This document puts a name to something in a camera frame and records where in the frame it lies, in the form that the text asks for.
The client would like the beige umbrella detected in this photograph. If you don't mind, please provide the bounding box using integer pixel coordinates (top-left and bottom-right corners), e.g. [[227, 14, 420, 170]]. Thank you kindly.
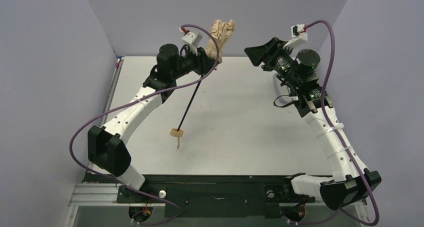
[[170, 19, 235, 150]]

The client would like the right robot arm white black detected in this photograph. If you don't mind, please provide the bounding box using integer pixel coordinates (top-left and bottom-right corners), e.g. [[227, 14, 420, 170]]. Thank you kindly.
[[244, 37, 382, 211]]

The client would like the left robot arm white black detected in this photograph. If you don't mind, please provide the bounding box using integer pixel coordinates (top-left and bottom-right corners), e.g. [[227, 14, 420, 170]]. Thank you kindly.
[[87, 43, 219, 190]]

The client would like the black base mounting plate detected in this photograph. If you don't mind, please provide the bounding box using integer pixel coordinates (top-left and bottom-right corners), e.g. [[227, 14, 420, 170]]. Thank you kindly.
[[115, 174, 316, 219]]

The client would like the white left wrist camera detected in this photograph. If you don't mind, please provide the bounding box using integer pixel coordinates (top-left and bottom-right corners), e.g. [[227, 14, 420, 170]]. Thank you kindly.
[[179, 27, 203, 55]]

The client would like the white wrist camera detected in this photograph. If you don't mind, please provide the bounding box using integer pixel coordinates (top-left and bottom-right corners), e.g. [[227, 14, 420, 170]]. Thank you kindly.
[[283, 24, 308, 51], [179, 27, 203, 55]]

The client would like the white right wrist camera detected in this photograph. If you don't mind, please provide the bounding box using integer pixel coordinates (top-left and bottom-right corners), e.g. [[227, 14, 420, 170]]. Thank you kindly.
[[283, 24, 308, 51]]

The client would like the aluminium front rail frame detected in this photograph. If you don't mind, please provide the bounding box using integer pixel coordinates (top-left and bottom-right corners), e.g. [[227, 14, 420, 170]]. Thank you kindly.
[[62, 183, 369, 227]]

